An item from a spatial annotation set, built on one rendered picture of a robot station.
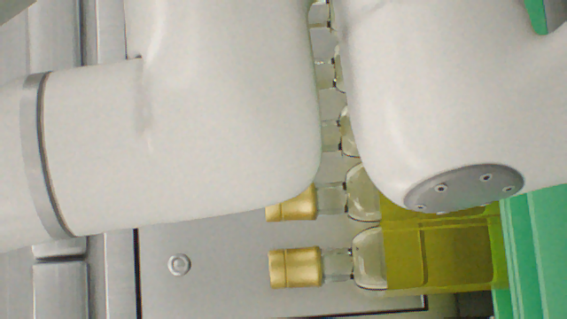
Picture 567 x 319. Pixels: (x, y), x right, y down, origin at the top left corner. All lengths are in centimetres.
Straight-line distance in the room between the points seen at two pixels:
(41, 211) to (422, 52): 19
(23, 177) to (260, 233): 58
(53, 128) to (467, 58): 19
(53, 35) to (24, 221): 64
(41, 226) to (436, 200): 19
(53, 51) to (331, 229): 34
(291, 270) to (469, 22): 46
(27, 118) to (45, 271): 58
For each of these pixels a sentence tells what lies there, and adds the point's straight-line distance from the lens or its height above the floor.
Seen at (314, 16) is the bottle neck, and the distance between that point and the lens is 101.
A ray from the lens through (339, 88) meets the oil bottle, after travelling 99.
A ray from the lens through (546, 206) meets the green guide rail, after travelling 86.
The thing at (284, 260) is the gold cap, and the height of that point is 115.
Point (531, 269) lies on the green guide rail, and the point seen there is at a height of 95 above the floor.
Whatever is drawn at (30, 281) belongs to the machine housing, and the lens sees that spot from 112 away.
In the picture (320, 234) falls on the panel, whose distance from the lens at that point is 110.
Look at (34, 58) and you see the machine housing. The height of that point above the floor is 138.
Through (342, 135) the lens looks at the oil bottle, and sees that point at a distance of 97.
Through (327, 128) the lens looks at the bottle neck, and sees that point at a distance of 98.
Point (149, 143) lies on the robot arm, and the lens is 52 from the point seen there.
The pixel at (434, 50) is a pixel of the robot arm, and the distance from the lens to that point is 52.
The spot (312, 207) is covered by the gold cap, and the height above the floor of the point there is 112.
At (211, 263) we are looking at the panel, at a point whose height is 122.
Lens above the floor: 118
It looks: 2 degrees down
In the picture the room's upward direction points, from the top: 94 degrees counter-clockwise
